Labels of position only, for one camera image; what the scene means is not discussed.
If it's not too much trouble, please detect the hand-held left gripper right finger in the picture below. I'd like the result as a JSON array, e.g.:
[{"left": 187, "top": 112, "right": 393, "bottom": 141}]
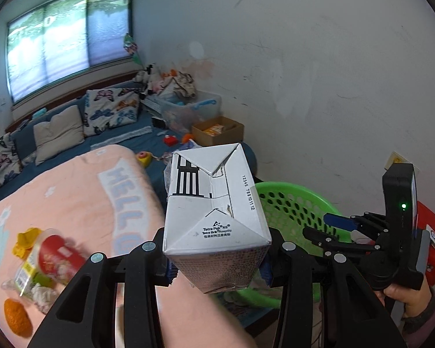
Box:
[{"left": 259, "top": 228, "right": 408, "bottom": 348}]

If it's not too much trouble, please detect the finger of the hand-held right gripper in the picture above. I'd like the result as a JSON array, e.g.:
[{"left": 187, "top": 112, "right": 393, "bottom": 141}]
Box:
[
  {"left": 302, "top": 226, "right": 379, "bottom": 262},
  {"left": 322, "top": 211, "right": 387, "bottom": 242}
]

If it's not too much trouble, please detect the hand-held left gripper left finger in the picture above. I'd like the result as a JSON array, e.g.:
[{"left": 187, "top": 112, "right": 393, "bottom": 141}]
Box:
[{"left": 26, "top": 226, "right": 178, "bottom": 348}]

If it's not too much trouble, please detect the green plastic basket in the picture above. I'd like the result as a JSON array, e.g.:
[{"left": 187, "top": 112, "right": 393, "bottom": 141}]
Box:
[{"left": 217, "top": 182, "right": 349, "bottom": 321}]

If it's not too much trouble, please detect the white milk carton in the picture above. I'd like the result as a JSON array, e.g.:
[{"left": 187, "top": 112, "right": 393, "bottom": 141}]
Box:
[{"left": 162, "top": 142, "right": 272, "bottom": 295}]

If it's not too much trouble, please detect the red label instant noodle cup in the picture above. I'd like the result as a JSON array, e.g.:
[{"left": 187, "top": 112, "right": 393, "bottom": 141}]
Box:
[{"left": 22, "top": 229, "right": 88, "bottom": 298}]

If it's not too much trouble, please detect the clear plastic container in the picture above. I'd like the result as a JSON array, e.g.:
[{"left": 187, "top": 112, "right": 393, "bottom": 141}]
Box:
[{"left": 2, "top": 257, "right": 49, "bottom": 298}]

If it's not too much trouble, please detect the orange toy fruit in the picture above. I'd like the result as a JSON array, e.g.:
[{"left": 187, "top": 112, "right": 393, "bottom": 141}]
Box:
[{"left": 3, "top": 298, "right": 33, "bottom": 336}]

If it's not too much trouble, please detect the person's right forearm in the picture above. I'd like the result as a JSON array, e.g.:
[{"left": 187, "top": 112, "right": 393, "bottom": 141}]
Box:
[{"left": 402, "top": 290, "right": 435, "bottom": 348}]

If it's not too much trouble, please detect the person's right hand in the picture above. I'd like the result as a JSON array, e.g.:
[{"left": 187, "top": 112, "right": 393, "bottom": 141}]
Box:
[{"left": 382, "top": 277, "right": 434, "bottom": 318}]

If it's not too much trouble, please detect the pink blanket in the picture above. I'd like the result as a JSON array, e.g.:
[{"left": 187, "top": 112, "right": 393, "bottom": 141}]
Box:
[{"left": 0, "top": 144, "right": 247, "bottom": 348}]

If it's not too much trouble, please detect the yellow round toy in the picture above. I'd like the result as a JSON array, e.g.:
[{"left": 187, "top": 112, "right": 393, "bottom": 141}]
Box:
[{"left": 136, "top": 151, "right": 153, "bottom": 169}]

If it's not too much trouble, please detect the crumpled white tissue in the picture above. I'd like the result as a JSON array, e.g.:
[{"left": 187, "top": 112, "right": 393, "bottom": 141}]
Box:
[{"left": 22, "top": 283, "right": 60, "bottom": 314}]

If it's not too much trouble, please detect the yellow plastic wrapper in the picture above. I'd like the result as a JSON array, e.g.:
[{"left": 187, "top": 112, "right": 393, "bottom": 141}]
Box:
[{"left": 12, "top": 228, "right": 44, "bottom": 260}]

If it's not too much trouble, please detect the light blue fringed cloth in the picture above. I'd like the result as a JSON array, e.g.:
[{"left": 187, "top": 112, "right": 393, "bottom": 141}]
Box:
[{"left": 90, "top": 125, "right": 153, "bottom": 150}]

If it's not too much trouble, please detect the cardboard box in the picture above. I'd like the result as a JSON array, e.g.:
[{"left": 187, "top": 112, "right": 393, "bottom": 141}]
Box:
[{"left": 191, "top": 116, "right": 244, "bottom": 147}]

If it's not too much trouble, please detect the large butterfly print pillow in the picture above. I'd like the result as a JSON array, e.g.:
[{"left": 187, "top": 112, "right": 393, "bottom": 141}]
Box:
[{"left": 83, "top": 88, "right": 140, "bottom": 137}]

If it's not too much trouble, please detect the clear plastic storage bin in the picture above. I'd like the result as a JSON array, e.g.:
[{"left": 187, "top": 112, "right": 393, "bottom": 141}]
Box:
[{"left": 156, "top": 92, "right": 222, "bottom": 133}]

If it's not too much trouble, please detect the beige pillow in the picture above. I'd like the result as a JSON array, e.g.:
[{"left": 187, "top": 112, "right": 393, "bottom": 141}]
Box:
[{"left": 32, "top": 105, "right": 86, "bottom": 165}]

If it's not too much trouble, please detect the small butterfly print pillow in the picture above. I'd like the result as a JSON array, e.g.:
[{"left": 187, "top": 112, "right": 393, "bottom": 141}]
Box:
[{"left": 0, "top": 132, "right": 24, "bottom": 193}]

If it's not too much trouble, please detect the blue sofa bed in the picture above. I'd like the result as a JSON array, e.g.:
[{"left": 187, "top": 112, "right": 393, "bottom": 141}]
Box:
[{"left": 0, "top": 80, "right": 258, "bottom": 211}]

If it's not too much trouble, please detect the printed cloth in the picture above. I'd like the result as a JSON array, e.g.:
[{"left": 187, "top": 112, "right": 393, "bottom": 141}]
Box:
[{"left": 173, "top": 72, "right": 198, "bottom": 98}]

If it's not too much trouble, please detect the black and white cow plush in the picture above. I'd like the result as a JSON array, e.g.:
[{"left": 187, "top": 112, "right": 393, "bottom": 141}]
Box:
[{"left": 145, "top": 64, "right": 163, "bottom": 92}]

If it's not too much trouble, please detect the colourful pinwheel toy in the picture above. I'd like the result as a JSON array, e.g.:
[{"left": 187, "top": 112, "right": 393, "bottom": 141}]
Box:
[{"left": 123, "top": 33, "right": 146, "bottom": 69}]

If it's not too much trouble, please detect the window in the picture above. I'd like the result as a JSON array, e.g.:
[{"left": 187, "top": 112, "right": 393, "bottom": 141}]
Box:
[{"left": 6, "top": 0, "right": 134, "bottom": 104}]

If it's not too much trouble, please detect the wall socket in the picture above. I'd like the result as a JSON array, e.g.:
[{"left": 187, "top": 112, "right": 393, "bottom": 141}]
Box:
[{"left": 384, "top": 151, "right": 408, "bottom": 171}]

